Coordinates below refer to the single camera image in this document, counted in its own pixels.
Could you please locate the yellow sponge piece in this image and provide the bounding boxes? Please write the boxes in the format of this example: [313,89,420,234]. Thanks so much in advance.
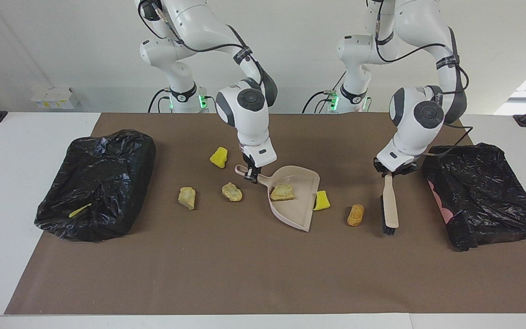
[312,190,331,212]
[209,146,228,169]

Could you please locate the beige hand brush black bristles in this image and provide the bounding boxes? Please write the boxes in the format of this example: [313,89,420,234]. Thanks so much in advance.
[380,173,400,235]

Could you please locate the beige plastic dustpan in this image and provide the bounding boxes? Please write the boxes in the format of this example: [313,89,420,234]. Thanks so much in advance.
[235,164,321,233]

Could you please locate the pink plastic bin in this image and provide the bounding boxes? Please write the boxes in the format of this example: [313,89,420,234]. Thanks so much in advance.
[429,180,454,224]

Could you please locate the black trash bag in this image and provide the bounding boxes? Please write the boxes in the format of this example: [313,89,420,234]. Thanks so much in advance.
[421,143,526,251]
[34,129,157,242]

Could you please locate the brown paper table mat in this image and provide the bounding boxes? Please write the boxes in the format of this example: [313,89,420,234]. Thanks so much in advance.
[5,113,526,315]

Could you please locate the thin yellow sponge scrap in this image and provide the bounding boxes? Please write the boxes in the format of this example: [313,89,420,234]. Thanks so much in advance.
[68,203,93,218]

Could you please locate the white cardboard box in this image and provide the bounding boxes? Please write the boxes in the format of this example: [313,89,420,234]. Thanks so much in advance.
[30,87,80,110]

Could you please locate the black left base cable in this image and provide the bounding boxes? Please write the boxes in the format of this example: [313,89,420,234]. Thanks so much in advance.
[303,72,347,113]

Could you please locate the black base cable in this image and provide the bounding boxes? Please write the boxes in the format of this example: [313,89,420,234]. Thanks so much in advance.
[147,88,171,113]
[303,72,347,113]

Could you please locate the black right base cable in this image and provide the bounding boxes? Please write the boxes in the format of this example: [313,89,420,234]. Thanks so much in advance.
[147,88,171,113]

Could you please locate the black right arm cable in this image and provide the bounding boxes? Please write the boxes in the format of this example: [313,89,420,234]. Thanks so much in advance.
[138,0,264,92]

